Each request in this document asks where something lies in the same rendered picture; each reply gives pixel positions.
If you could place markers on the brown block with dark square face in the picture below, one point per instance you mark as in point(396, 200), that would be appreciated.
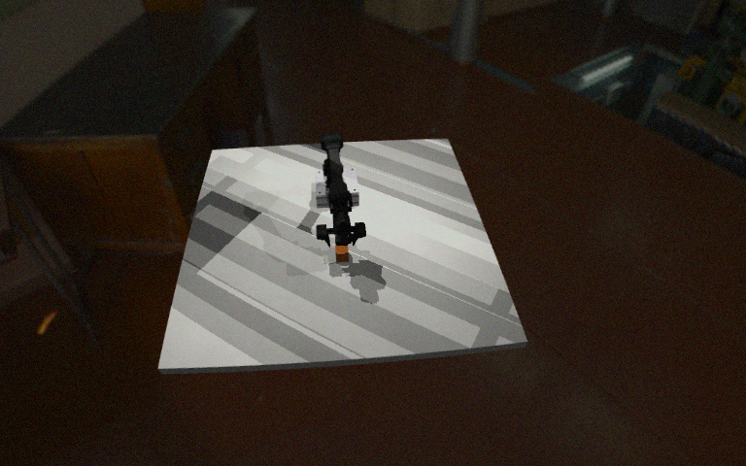
point(342, 253)

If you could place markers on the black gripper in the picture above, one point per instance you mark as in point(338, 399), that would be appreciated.
point(322, 232)

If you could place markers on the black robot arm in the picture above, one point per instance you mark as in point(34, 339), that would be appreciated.
point(338, 194)

